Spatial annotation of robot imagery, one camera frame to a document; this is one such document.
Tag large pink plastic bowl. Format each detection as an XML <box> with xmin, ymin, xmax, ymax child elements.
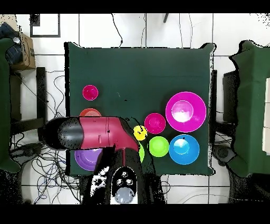
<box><xmin>165</xmin><ymin>91</ymin><xmax>207</xmax><ymax>133</ymax></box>

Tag cardboard box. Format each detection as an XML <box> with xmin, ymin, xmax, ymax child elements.
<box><xmin>9</xmin><ymin>33</ymin><xmax>36</xmax><ymax>72</ymax></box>

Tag person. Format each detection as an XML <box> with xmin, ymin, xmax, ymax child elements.
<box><xmin>0</xmin><ymin>22</ymin><xmax>23</xmax><ymax>65</ymax></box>

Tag blue plastic bowl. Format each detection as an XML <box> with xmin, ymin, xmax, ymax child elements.
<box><xmin>168</xmin><ymin>134</ymin><xmax>200</xmax><ymax>165</ymax></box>

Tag green-clothed side table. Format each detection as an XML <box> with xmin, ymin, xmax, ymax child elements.
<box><xmin>0</xmin><ymin>38</ymin><xmax>22</xmax><ymax>174</ymax></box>
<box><xmin>228</xmin><ymin>40</ymin><xmax>270</xmax><ymax>178</ymax></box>

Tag yellow plastic cup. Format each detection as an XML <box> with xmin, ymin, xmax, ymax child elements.
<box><xmin>133</xmin><ymin>125</ymin><xmax>148</xmax><ymax>142</ymax></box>

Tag small red plastic bowl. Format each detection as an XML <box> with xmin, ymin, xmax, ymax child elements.
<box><xmin>144</xmin><ymin>113</ymin><xmax>167</xmax><ymax>135</ymax></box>

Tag purple plastic bowl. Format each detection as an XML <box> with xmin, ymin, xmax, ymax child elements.
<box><xmin>74</xmin><ymin>147</ymin><xmax>104</xmax><ymax>171</ymax></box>

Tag large green plastic bowl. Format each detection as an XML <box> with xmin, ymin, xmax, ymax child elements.
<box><xmin>138</xmin><ymin>141</ymin><xmax>146</xmax><ymax>163</ymax></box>

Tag black box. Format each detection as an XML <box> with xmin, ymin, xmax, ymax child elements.
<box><xmin>222</xmin><ymin>70</ymin><xmax>240</xmax><ymax>123</ymax></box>

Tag tangle of floor cables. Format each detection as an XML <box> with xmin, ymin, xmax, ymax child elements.
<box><xmin>9</xmin><ymin>70</ymin><xmax>85</xmax><ymax>205</ymax></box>

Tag small green plastic bowl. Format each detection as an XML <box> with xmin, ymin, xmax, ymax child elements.
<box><xmin>148</xmin><ymin>136</ymin><xmax>170</xmax><ymax>158</ymax></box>

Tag dark green table cloth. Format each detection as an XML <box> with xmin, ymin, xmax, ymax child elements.
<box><xmin>64</xmin><ymin>41</ymin><xmax>216</xmax><ymax>176</ymax></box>

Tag red plastic cup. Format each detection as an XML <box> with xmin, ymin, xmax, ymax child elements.
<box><xmin>82</xmin><ymin>85</ymin><xmax>99</xmax><ymax>101</ymax></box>

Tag thin black cable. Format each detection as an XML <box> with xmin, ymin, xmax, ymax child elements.
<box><xmin>111</xmin><ymin>13</ymin><xmax>123</xmax><ymax>48</ymax></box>

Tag black metal stand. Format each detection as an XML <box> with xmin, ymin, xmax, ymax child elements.
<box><xmin>210</xmin><ymin>69</ymin><xmax>218</xmax><ymax>129</ymax></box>
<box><xmin>9</xmin><ymin>67</ymin><xmax>48</xmax><ymax>142</ymax></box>

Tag black pedestal leg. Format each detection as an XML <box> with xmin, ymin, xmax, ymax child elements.
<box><xmin>10</xmin><ymin>143</ymin><xmax>44</xmax><ymax>164</ymax></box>
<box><xmin>212</xmin><ymin>144</ymin><xmax>236</xmax><ymax>166</ymax></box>

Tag black square floor frame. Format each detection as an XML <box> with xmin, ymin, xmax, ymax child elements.
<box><xmin>29</xmin><ymin>13</ymin><xmax>61</xmax><ymax>38</ymax></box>

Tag orange plastic bowl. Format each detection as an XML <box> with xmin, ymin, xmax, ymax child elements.
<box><xmin>79</xmin><ymin>108</ymin><xmax>102</xmax><ymax>117</ymax></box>

